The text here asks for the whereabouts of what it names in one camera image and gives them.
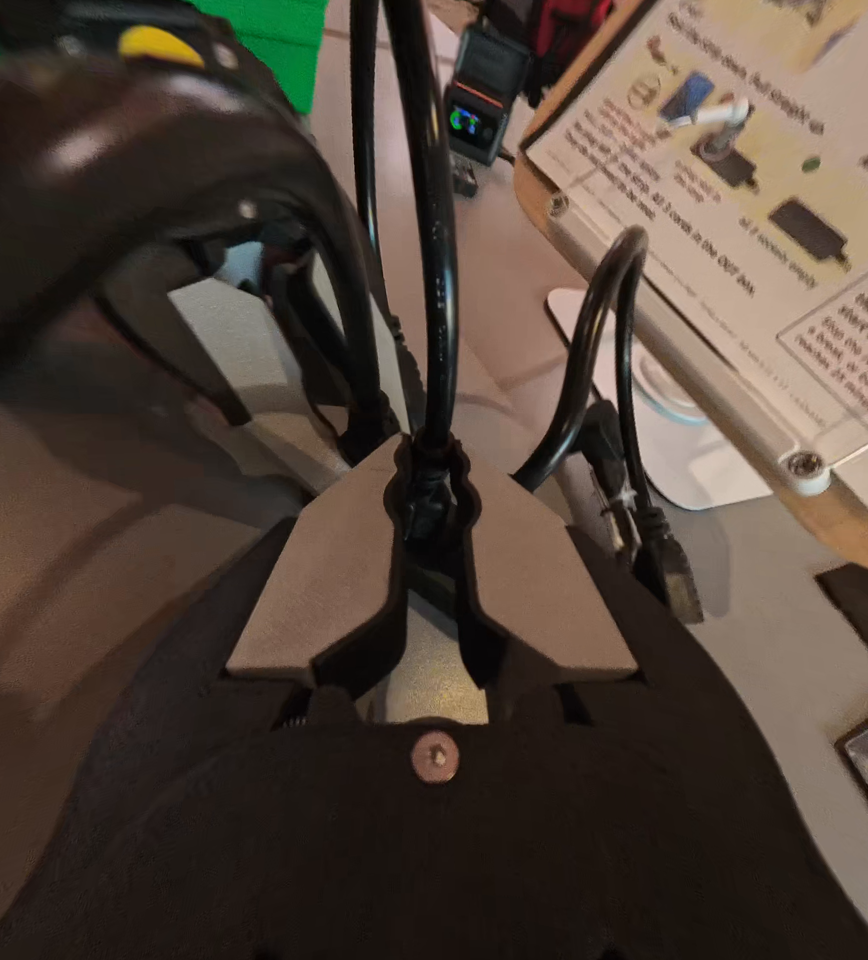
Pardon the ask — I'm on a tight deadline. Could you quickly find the thin black power cord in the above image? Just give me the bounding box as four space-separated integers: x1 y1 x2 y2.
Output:
349 0 384 440

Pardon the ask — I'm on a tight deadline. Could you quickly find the green plastic crate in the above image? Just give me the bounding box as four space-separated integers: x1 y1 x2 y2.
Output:
0 0 330 115

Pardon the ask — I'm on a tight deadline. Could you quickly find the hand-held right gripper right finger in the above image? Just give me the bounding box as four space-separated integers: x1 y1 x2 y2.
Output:
455 441 639 690

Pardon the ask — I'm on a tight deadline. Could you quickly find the black looped power cord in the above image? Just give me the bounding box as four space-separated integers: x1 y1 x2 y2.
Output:
512 225 705 625

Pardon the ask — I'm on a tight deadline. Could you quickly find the black charging case with display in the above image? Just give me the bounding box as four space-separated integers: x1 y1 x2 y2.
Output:
443 22 531 168

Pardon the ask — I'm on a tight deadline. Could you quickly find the black power plug with cord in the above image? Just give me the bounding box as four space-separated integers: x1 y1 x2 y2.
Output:
383 0 474 543

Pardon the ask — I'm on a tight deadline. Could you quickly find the white stand base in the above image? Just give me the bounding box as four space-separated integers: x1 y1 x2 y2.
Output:
546 288 774 513

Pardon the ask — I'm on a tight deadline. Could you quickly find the thick black power cord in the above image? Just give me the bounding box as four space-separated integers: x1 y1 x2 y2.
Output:
0 56 388 451

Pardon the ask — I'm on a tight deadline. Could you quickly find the red and black bag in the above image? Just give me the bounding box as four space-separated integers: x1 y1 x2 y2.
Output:
527 0 616 108

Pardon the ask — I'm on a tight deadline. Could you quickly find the black angled power plug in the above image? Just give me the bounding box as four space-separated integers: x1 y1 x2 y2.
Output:
580 399 642 571

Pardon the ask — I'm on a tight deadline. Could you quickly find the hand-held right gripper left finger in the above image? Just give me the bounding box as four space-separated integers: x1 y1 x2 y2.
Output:
225 433 414 699

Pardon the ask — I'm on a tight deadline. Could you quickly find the large instruction sheet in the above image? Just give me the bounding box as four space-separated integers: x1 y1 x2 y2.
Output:
524 0 868 526

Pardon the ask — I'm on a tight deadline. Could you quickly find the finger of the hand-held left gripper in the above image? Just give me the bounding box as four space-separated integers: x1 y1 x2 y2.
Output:
96 247 354 483
385 300 414 434

